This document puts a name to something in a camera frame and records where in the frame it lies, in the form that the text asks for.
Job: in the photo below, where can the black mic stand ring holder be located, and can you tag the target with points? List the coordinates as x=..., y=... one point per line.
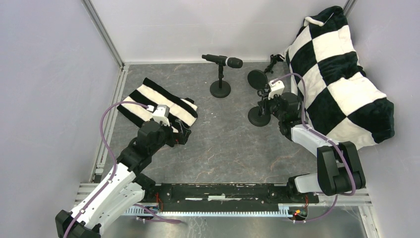
x=256, y=119

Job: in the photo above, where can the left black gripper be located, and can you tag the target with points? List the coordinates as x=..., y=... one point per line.
x=181, y=132

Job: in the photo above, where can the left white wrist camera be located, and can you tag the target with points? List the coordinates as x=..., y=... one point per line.
x=160, y=114

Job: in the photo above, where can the black mic stand with clip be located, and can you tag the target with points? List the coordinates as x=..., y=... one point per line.
x=220, y=88

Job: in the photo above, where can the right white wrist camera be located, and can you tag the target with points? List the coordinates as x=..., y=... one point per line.
x=276, y=88

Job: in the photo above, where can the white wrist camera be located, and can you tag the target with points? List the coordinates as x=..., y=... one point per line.
x=276, y=88
x=160, y=114

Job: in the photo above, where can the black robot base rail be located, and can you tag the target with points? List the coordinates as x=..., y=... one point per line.
x=225, y=197

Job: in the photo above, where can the black handheld microphone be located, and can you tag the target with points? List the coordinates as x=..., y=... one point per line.
x=224, y=61

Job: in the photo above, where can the black white striped towel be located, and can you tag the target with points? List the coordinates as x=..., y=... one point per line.
x=152, y=94

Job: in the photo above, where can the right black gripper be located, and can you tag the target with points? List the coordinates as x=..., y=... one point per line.
x=267, y=104

